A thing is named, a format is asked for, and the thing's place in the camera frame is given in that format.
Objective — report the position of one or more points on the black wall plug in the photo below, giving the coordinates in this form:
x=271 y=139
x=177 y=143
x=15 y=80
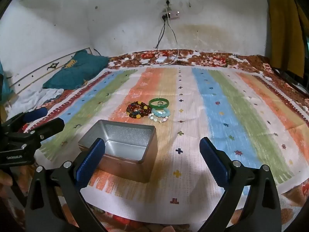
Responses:
x=167 y=3

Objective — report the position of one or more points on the white charger block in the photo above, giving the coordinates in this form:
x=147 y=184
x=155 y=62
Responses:
x=161 y=59

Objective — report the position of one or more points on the mustard yellow hanging cloth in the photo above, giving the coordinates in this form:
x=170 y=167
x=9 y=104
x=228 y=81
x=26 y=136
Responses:
x=284 y=29

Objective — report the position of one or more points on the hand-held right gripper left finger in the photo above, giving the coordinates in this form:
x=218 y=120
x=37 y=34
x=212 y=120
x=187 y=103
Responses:
x=90 y=164

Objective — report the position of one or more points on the green jade bangle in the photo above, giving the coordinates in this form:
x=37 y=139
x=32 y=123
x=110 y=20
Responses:
x=154 y=105

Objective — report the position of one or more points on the silver metal tin box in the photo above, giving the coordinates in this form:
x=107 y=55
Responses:
x=135 y=147

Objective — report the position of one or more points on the white crumpled cloth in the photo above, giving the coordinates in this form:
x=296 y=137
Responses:
x=41 y=98

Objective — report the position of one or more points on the white power strip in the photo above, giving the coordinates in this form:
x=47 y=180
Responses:
x=172 y=15

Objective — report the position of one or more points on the person's left hand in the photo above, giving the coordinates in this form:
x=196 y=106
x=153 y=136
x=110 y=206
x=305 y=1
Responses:
x=5 y=178

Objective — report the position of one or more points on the teal pillow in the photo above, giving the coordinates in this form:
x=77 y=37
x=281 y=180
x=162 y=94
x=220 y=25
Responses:
x=74 y=70

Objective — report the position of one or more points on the striped colourful blanket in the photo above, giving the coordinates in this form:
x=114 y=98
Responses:
x=217 y=116

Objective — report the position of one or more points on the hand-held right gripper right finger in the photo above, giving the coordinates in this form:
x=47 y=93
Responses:
x=213 y=164

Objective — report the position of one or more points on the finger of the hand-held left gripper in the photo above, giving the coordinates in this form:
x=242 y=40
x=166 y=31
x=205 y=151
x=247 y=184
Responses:
x=52 y=127
x=36 y=114

